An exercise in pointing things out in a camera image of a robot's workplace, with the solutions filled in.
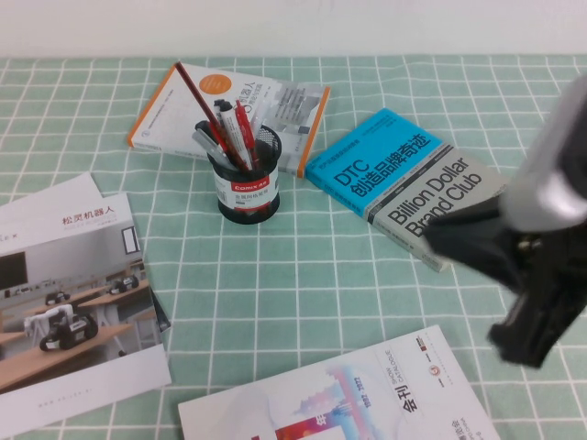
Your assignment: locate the slim red pen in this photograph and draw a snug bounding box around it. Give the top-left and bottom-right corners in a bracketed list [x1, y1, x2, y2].
[235, 99, 258, 170]

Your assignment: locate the white marker with black cap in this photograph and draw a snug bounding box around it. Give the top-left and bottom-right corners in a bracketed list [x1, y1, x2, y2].
[214, 97, 252, 171]

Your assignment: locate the grey pen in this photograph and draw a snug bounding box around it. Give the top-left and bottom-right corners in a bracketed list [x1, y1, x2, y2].
[190, 131, 233, 169]

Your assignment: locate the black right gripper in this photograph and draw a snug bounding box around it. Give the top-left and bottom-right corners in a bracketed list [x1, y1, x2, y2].
[420, 196, 587, 369]

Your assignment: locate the green checked tablecloth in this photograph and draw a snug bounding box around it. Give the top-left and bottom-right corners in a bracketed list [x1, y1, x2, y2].
[0, 54, 587, 440]

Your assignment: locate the white book with orange edges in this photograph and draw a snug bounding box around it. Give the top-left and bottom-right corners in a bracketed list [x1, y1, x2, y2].
[127, 61, 333, 179]

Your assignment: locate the black mesh pen holder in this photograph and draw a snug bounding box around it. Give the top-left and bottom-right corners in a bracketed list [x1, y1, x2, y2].
[205, 126, 282, 226]

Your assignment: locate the white show catalogue magazine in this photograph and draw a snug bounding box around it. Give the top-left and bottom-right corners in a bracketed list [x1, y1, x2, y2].
[177, 324, 504, 440]

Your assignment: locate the red pencil with eraser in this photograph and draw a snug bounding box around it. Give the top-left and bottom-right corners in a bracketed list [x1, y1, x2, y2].
[175, 61, 230, 155]

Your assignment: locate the blue and grey book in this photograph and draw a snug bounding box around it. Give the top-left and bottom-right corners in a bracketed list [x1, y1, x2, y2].
[305, 107, 511, 274]

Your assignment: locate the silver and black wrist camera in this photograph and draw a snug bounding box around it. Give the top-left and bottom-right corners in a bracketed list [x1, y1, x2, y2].
[498, 72, 587, 230]

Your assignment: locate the robot brochure with classroom photo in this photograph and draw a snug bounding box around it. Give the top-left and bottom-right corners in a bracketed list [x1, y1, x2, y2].
[0, 191, 173, 440]

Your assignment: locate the clear plastic pen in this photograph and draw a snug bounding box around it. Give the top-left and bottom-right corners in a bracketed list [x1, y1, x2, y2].
[251, 101, 269, 138]

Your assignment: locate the plain white brochure sheet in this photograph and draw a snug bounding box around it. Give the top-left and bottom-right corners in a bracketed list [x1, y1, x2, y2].
[0, 171, 105, 216]

